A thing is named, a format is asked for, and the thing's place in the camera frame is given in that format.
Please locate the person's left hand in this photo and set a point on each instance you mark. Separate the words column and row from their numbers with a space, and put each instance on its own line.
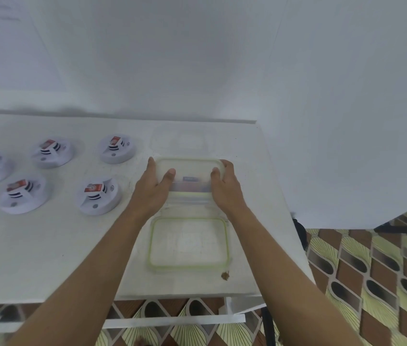
column 149, row 198

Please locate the person's right hand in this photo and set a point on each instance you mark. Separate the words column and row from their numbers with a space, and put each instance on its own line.
column 230, row 198

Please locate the large clear plastic container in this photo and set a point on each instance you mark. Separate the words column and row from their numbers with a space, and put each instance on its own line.
column 190, row 198

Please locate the large green-rimmed clear lid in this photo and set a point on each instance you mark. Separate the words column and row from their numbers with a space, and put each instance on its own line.
column 189, row 169

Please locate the small clear plastic container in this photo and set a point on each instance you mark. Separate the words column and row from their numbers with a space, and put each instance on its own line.
column 163, row 140

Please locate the clear battery container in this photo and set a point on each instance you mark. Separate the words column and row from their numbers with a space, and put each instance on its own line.
column 189, row 245

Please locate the person's right forearm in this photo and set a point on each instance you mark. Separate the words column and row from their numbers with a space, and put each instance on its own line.
column 290, row 284

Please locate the person's left forearm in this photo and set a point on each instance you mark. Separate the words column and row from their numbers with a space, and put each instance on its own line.
column 81, row 284

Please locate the black rounded object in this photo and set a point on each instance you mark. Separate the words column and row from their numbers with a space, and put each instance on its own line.
column 300, row 230

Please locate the black metal leg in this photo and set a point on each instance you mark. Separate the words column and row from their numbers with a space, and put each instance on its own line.
column 267, row 327

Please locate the black partition base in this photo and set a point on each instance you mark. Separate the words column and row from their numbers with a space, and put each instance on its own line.
column 405, row 229

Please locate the printed white paper sheet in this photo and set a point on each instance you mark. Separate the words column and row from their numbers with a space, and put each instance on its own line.
column 9, row 50

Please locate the white metal table frame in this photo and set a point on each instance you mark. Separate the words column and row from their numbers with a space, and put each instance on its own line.
column 174, row 320

